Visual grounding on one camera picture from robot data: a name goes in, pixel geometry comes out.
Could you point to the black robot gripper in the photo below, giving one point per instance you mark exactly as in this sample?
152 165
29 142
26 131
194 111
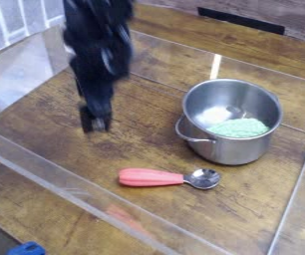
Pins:
99 64

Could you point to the pink handled metal spoon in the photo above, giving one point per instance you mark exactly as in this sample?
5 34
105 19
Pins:
202 179

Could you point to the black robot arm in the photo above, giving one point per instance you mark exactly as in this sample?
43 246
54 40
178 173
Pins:
98 36

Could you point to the stainless steel pot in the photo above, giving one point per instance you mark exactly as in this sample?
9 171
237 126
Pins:
229 119

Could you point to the green food lump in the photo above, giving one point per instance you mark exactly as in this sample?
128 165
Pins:
240 128

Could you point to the black strip on table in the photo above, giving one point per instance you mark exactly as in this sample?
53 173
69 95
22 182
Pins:
240 20

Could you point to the blue object at corner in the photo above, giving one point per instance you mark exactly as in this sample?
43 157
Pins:
30 248

